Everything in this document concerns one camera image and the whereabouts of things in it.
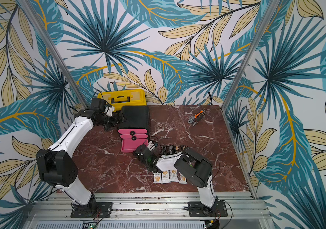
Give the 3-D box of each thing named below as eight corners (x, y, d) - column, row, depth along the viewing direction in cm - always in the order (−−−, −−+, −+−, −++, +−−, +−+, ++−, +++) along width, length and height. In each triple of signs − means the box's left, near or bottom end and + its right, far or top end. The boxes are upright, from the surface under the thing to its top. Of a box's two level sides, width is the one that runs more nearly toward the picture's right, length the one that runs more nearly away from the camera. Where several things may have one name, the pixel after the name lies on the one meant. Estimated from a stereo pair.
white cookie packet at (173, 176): (169, 181, 85) (170, 180, 83) (169, 170, 89) (169, 169, 87) (178, 181, 85) (178, 180, 83) (177, 170, 89) (177, 169, 87)
